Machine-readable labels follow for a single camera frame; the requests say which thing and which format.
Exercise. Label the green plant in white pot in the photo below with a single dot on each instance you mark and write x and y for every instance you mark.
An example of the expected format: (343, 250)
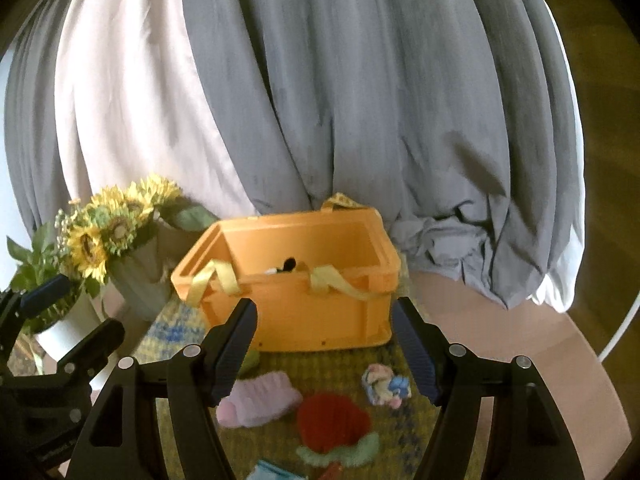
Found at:
(65, 325)

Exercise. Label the red knitted hat green brim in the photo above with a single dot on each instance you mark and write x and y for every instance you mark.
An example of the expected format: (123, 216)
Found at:
(330, 420)

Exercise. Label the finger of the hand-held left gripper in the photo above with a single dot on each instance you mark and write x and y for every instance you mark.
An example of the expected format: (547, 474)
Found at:
(97, 345)
(45, 294)

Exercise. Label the brown patterned cloth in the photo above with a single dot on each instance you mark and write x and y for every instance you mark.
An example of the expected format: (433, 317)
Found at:
(25, 357)

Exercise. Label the white sheer curtain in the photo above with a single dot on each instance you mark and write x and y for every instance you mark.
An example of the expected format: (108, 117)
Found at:
(570, 270)

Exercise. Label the grey curtain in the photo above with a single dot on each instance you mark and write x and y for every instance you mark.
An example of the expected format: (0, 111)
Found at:
(30, 135)
(350, 85)

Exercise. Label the small orange soft item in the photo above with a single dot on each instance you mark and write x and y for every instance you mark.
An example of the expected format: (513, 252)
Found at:
(332, 472)

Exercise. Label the yellow-green knitted mat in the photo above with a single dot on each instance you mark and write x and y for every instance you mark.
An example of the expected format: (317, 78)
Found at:
(320, 372)

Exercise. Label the small green soft item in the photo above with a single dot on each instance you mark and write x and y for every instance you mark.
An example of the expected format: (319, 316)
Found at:
(250, 362)

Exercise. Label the beige curtain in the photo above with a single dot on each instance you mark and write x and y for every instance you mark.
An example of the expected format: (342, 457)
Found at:
(140, 110)

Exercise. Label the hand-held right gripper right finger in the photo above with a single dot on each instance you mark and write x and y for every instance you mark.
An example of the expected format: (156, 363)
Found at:
(417, 357)

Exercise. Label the sunflower bouquet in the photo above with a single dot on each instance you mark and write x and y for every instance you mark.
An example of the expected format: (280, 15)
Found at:
(115, 225)

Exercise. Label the orange plastic basket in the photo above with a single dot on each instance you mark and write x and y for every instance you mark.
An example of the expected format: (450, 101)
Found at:
(310, 320)

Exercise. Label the white curved tube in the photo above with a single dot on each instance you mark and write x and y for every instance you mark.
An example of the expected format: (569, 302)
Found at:
(617, 332)

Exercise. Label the light blue cloth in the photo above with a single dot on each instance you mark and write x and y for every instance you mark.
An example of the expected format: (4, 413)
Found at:
(272, 472)

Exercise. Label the black and white plush toy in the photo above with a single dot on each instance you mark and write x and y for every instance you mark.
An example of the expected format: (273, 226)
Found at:
(287, 265)

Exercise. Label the pink fuzzy sock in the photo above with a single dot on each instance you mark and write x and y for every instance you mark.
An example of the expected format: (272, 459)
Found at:
(265, 397)

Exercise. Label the multicoloured rolled socks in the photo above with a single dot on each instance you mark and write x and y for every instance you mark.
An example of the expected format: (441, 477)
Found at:
(385, 385)

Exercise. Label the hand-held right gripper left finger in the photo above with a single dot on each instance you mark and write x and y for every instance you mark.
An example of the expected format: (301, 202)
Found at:
(234, 355)

